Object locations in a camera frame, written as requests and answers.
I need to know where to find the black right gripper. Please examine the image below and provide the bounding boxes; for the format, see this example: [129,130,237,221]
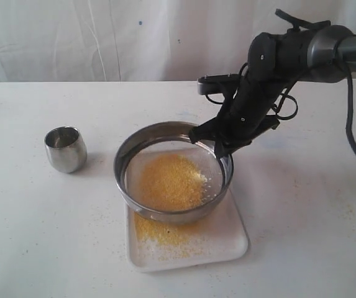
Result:
[188,68,291,160]

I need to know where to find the yellow grain mixture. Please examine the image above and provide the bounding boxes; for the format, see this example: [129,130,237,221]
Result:
[134,154,207,261]

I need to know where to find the round steel mesh sieve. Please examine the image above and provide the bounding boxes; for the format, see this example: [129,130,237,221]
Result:
[114,121,234,224]

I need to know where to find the stainless steel cup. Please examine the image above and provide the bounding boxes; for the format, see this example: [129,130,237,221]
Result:
[44,126,88,174]

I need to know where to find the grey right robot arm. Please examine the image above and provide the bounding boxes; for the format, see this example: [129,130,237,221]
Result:
[189,25,356,158]

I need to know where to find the white square plastic tray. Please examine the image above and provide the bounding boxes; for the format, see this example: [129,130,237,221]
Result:
[126,190,248,272]

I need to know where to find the white backdrop curtain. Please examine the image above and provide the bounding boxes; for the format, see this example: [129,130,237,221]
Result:
[0,1,356,82]

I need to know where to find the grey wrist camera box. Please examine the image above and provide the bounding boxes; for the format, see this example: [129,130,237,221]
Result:
[197,74,240,96]

